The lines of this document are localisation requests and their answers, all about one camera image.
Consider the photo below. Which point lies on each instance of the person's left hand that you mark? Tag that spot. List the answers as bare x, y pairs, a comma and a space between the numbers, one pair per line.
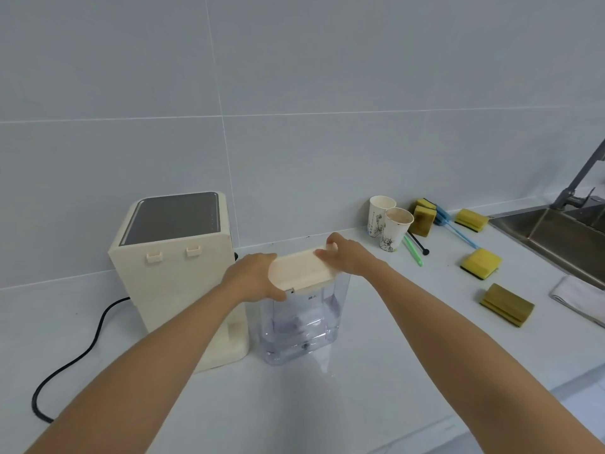
248, 276

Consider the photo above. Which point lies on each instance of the person's right hand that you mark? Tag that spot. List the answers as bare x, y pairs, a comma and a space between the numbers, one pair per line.
352, 257

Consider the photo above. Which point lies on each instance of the person's right thumb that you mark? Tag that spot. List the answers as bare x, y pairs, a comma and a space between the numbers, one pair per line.
326, 254

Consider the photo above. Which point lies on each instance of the person's left thumb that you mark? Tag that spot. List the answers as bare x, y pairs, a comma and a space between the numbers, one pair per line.
276, 294

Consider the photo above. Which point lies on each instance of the cream tank lid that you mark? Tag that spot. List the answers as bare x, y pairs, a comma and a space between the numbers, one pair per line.
302, 269

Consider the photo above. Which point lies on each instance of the person's right forearm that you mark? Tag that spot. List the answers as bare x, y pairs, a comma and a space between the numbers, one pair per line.
472, 368

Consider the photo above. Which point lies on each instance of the person's left forearm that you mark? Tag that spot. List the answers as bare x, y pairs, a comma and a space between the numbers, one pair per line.
137, 373

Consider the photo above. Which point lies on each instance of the clear plastic water tank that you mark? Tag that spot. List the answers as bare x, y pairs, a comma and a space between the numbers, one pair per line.
307, 321

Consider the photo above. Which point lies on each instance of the white printed paper cup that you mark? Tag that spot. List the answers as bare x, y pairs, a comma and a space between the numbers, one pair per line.
396, 229
378, 215

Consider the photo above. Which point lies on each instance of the green straw brush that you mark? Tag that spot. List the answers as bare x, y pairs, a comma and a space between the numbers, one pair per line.
412, 251

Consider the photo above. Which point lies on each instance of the black thin stick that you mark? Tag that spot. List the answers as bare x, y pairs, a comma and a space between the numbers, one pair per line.
418, 243

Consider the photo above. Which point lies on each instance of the stained yellow sponge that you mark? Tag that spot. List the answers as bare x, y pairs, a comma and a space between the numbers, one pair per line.
423, 222

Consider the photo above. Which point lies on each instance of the cream water dispenser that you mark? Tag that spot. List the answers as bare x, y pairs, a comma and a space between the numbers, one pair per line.
175, 274

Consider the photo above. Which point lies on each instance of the yellow green sponge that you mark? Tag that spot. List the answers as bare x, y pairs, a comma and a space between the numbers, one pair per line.
481, 263
471, 219
428, 203

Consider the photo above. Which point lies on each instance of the blue bottle brush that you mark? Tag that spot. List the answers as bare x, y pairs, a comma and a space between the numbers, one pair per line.
456, 229

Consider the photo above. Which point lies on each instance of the olive worn sponge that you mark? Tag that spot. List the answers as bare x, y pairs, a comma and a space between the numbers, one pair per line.
506, 304

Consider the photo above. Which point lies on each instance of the stainless steel sink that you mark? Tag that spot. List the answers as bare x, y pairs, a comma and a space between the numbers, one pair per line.
562, 241

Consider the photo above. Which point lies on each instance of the white folded cloth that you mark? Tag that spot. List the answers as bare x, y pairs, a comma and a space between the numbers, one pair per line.
579, 297

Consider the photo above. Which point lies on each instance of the grey metal faucet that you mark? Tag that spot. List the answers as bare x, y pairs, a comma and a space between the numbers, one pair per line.
576, 184

